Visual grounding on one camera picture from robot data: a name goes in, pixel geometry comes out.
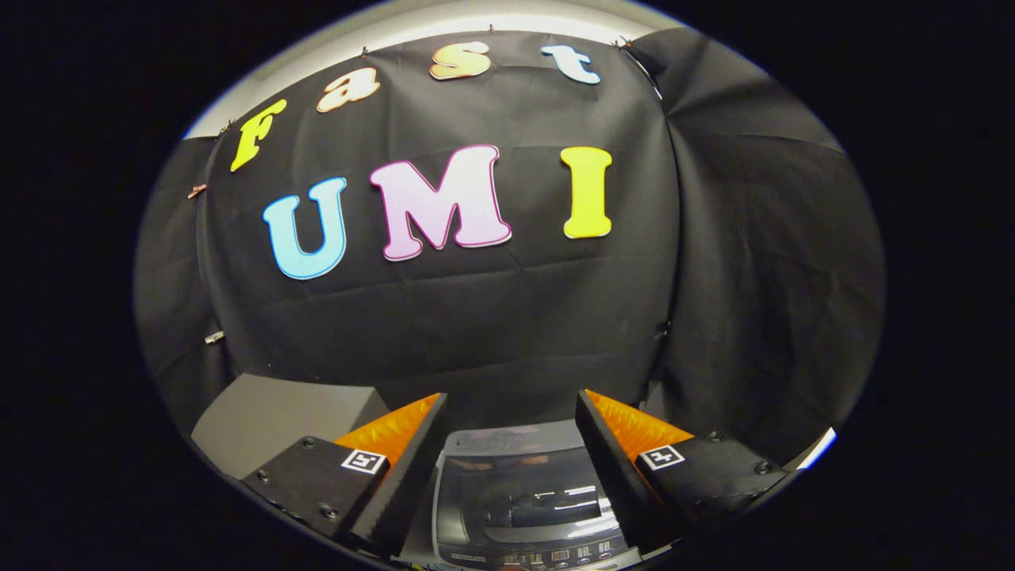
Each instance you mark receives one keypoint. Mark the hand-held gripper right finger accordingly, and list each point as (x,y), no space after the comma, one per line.
(607,468)

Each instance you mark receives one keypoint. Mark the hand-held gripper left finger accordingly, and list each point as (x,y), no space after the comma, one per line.
(412,468)

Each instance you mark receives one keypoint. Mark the grey washing machine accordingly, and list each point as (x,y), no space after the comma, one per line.
(555,555)

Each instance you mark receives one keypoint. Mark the black backdrop cloth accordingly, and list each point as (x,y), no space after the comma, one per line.
(492,325)

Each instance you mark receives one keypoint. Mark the silver clip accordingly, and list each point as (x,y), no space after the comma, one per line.
(214,337)

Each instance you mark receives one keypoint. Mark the copper clip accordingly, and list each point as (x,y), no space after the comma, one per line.
(196,191)

